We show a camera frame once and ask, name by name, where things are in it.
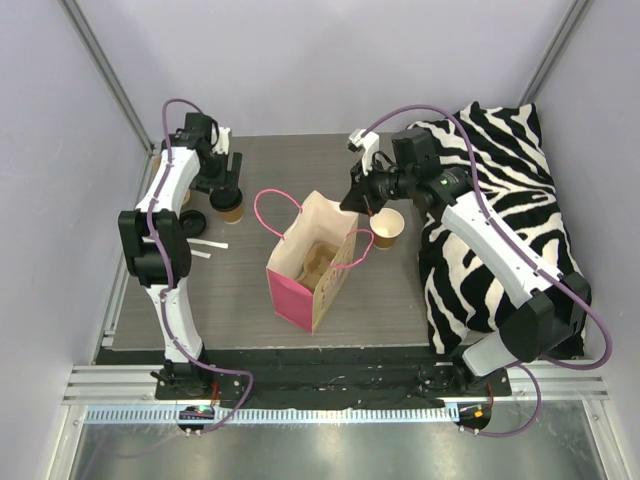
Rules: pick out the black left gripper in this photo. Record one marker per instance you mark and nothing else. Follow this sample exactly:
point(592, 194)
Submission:
point(232, 171)

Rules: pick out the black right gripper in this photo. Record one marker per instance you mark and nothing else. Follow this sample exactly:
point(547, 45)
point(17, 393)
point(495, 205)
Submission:
point(370, 185)

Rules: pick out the black plastic cup lid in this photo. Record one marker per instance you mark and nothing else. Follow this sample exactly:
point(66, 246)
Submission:
point(226, 199)

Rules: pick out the brown paper coffee cup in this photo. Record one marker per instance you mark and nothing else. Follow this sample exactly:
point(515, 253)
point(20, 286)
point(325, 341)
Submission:
point(387, 226)

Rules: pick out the brown pulp cup carrier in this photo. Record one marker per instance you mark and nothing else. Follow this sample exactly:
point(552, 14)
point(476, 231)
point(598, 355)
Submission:
point(315, 264)

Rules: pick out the white straw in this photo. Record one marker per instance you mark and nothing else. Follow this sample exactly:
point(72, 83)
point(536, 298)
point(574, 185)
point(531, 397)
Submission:
point(200, 254)
point(213, 244)

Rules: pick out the paper cakes bag pink handles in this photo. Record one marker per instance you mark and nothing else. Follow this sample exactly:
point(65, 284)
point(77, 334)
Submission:
point(318, 220)

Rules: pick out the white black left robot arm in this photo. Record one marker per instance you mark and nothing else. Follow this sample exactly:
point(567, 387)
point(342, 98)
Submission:
point(155, 239)

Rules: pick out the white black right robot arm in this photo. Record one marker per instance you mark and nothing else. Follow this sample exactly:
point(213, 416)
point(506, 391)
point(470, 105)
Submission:
point(549, 305)

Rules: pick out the zebra print pillow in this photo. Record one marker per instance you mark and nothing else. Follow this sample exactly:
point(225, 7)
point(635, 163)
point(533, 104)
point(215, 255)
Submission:
point(461, 294)

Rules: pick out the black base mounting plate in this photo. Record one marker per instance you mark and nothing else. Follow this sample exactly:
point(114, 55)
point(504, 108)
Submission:
point(337, 379)

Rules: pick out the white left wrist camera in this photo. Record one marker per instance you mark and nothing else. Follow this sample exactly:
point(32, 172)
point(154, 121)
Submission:
point(221, 137)

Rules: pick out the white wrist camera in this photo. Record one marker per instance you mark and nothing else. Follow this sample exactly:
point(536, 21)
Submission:
point(221, 137)
point(366, 143)

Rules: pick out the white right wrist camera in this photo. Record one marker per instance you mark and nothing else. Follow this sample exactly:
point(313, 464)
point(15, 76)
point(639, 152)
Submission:
point(366, 143)

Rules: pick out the aluminium frame rail front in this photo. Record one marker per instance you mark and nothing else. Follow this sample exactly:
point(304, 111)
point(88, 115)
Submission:
point(127, 394)

